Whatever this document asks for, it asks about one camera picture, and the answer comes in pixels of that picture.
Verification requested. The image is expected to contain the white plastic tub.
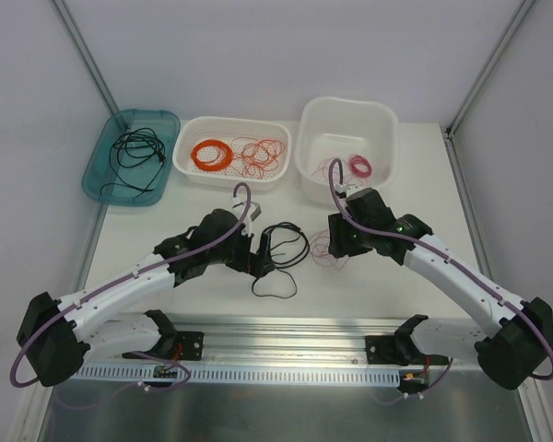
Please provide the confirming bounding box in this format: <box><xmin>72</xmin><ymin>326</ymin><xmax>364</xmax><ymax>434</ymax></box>
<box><xmin>293</xmin><ymin>97</ymin><xmax>400</xmax><ymax>205</ymax></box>

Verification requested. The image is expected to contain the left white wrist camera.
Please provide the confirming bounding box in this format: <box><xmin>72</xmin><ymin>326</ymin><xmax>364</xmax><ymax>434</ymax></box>
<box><xmin>230</xmin><ymin>197</ymin><xmax>262</xmax><ymax>237</ymax></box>

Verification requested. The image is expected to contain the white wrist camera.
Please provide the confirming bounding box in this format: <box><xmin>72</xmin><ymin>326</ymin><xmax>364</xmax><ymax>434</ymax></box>
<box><xmin>230</xmin><ymin>197</ymin><xmax>262</xmax><ymax>237</ymax></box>
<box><xmin>335</xmin><ymin>183</ymin><xmax>365</xmax><ymax>200</ymax></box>

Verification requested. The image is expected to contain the thin black cable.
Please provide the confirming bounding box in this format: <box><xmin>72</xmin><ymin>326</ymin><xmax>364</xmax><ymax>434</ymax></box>
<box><xmin>100</xmin><ymin>156</ymin><xmax>163</xmax><ymax>199</ymax></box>

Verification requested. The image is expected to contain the white slotted cable duct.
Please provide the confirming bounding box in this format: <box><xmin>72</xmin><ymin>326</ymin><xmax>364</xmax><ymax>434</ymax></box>
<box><xmin>72</xmin><ymin>363</ymin><xmax>400</xmax><ymax>388</ymax></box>

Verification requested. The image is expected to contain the teal transparent plastic tray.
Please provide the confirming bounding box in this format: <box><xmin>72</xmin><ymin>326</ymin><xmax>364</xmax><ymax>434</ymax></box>
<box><xmin>81</xmin><ymin>109</ymin><xmax>181</xmax><ymax>207</ymax></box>

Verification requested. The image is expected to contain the pink wire coil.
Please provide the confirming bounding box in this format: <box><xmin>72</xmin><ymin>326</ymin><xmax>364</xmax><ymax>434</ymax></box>
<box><xmin>348</xmin><ymin>153</ymin><xmax>373</xmax><ymax>178</ymax></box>

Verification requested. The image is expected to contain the left aluminium frame post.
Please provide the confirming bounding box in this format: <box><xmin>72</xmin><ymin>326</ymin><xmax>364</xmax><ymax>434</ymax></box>
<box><xmin>49</xmin><ymin>0</ymin><xmax>119</xmax><ymax>115</ymax></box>

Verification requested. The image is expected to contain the aluminium mounting rail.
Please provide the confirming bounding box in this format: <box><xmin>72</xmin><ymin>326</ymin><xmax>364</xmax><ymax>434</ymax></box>
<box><xmin>37</xmin><ymin>313</ymin><xmax>485</xmax><ymax>369</ymax></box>

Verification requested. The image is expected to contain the right aluminium frame post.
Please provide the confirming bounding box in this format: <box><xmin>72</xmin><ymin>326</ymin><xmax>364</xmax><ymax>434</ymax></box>
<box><xmin>444</xmin><ymin>0</ymin><xmax>535</xmax><ymax>139</ymax></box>

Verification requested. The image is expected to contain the white perforated plastic basket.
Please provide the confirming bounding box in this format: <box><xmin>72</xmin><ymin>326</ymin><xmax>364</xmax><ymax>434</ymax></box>
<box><xmin>172</xmin><ymin>116</ymin><xmax>291</xmax><ymax>192</ymax></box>

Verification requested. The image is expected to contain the aluminium frame post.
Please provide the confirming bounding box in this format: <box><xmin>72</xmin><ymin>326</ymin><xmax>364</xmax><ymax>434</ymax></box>
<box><xmin>49</xmin><ymin>0</ymin><xmax>119</xmax><ymax>115</ymax></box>
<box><xmin>444</xmin><ymin>0</ymin><xmax>535</xmax><ymax>139</ymax></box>

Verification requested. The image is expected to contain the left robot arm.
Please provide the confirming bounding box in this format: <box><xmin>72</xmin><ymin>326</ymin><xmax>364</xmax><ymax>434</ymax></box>
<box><xmin>10</xmin><ymin>204</ymin><xmax>274</xmax><ymax>388</ymax></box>

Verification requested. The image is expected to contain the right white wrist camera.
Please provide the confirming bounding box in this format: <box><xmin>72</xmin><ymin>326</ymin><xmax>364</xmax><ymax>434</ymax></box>
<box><xmin>335</xmin><ymin>183</ymin><xmax>365</xmax><ymax>200</ymax></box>

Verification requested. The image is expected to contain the coiled black cable in tray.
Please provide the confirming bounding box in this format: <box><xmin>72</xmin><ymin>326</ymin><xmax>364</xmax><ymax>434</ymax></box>
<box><xmin>112</xmin><ymin>127</ymin><xmax>168</xmax><ymax>169</ymax></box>

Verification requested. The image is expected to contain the orange wire coil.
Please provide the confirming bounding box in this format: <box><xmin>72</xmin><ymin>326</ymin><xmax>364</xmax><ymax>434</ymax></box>
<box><xmin>191</xmin><ymin>139</ymin><xmax>235</xmax><ymax>172</ymax></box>

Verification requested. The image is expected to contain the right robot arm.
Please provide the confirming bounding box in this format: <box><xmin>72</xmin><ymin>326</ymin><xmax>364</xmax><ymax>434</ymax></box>
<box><xmin>328</xmin><ymin>184</ymin><xmax>553</xmax><ymax>390</ymax></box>

